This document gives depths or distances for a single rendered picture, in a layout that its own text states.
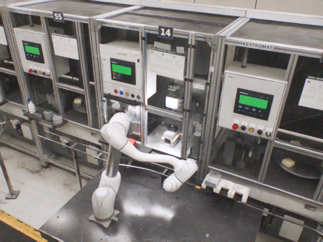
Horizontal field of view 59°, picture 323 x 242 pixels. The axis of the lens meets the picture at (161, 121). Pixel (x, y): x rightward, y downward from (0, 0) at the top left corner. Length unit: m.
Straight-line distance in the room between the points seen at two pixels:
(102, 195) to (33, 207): 1.55
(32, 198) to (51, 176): 0.38
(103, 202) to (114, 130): 0.61
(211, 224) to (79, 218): 1.05
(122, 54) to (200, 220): 1.49
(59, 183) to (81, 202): 1.30
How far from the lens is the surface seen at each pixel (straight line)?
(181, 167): 2.01
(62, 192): 3.72
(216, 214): 2.48
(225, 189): 2.46
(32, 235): 3.37
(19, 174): 4.17
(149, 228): 2.34
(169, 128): 2.73
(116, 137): 1.89
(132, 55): 2.38
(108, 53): 2.52
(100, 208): 2.27
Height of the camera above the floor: 2.52
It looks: 31 degrees down
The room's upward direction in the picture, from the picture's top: 1 degrees clockwise
